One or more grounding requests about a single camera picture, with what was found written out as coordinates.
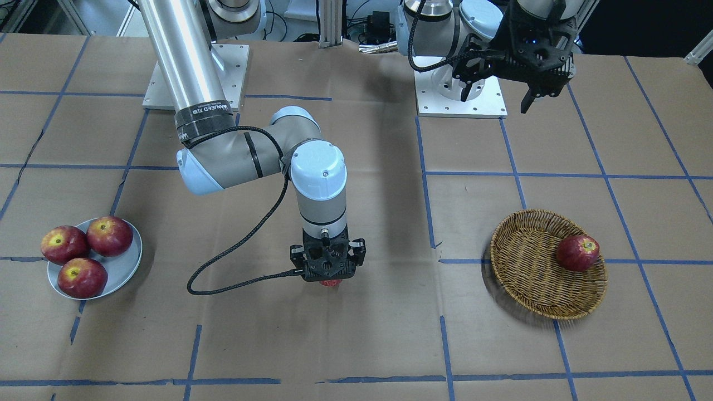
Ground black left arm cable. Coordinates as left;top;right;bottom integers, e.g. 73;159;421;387
408;0;474;73

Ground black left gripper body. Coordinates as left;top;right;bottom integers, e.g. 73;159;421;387
452;3;578;98

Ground aluminium frame post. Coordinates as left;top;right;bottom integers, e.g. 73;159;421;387
316;1;345;48

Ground red apple lower plate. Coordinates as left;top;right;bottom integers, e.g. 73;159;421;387
57;257;109;299

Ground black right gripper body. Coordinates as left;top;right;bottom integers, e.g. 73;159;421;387
289;223;367;282

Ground black power adapter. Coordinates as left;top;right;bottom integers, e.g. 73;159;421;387
366;11;390;36

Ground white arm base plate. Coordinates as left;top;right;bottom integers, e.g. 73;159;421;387
143;44;250;112
414;71;509;119

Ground light blue plate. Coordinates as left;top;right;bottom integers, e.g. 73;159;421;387
47;221;143;301

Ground red apple upper plate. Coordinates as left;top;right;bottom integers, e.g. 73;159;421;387
86;216;133;257

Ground woven wicker basket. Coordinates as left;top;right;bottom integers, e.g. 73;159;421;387
490;209;608;320

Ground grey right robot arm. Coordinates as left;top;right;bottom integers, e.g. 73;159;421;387
136;1;366;282

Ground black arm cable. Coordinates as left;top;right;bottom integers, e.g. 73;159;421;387
178;126;306;296
408;0;474;73

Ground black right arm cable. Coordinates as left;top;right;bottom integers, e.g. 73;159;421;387
178;126;306;296

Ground red apple plate edge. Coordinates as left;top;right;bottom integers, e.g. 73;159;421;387
40;225;91;266

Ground red apple plate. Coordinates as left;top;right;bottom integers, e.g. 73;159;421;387
57;257;109;299
86;216;133;257

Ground red apple in basket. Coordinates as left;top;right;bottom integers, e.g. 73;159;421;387
555;234;599;272

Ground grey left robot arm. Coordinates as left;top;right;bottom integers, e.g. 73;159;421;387
395;1;598;118

